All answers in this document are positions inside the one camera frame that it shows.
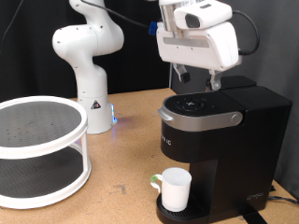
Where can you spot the white mug with green tape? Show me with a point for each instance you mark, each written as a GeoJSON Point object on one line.
{"type": "Point", "coordinates": [176, 189]}

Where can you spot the black coffee pod machine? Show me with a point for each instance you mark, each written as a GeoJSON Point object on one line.
{"type": "Point", "coordinates": [274, 46]}

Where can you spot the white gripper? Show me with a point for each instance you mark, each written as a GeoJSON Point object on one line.
{"type": "Point", "coordinates": [199, 51]}

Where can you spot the black Keurig coffee machine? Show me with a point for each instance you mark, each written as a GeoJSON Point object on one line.
{"type": "Point", "coordinates": [236, 140]}

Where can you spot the black fabric curtain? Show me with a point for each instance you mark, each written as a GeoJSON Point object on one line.
{"type": "Point", "coordinates": [31, 46]}

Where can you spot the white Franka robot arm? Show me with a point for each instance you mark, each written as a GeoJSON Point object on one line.
{"type": "Point", "coordinates": [90, 77]}

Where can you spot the white two-tier round turntable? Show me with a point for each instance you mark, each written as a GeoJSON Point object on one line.
{"type": "Point", "coordinates": [31, 137]}

